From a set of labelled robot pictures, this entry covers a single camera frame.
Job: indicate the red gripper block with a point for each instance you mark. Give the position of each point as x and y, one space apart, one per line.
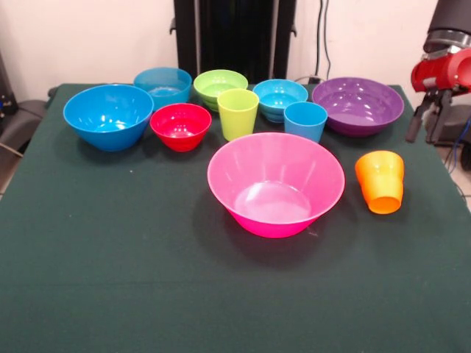
441 73

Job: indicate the large purple bowl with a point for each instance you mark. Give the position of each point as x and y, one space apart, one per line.
353 106

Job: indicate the large pink bowl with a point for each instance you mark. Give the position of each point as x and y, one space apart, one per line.
276 165

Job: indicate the dark grey machine base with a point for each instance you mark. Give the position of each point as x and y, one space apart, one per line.
22 121
460 125

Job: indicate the blue cup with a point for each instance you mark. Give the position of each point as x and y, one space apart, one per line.
305 125

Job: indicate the small cyan bowl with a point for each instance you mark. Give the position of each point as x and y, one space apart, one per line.
276 97

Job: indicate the green cup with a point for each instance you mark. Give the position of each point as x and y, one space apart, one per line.
237 121

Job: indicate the small green bowl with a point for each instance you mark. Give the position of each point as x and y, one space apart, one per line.
213 82

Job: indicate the small red bowl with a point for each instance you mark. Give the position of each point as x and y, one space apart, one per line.
180 136

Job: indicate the small blue bowl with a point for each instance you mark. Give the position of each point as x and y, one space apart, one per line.
162 97

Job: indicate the large blue bowl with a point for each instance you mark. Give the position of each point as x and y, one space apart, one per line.
106 121

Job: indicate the dark green tablecloth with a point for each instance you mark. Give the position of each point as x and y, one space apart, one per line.
110 239

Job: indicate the black equipment case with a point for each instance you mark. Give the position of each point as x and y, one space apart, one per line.
4 92

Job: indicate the black pedestal column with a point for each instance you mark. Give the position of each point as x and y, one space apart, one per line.
235 36

